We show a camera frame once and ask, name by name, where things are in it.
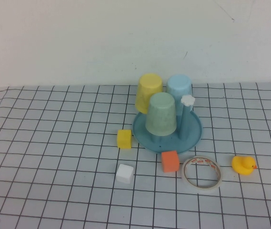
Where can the light blue plastic cup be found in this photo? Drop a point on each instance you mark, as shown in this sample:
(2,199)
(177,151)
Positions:
(178,88)

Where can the orange foam cube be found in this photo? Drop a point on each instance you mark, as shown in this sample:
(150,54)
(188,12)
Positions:
(169,162)

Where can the white black grid tablecloth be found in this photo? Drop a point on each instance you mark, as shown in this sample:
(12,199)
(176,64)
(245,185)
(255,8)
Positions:
(54,143)

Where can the white foam cube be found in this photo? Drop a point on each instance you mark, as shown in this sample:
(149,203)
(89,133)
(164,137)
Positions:
(124,174)

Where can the yellow rubber duck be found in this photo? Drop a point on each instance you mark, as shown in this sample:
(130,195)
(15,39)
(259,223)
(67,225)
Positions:
(241,167)

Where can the yellow foam cube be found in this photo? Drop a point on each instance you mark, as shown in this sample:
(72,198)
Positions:
(124,139)

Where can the white tape roll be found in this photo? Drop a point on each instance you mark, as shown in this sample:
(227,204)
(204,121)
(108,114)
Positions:
(205,189)

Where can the blue cup stand tray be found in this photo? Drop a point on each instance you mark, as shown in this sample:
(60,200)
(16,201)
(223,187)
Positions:
(190,140)

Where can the yellow plastic cup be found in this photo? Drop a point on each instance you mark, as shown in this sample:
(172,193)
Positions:
(147,88)

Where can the green plastic cup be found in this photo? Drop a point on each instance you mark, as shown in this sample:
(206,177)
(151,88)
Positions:
(160,114)

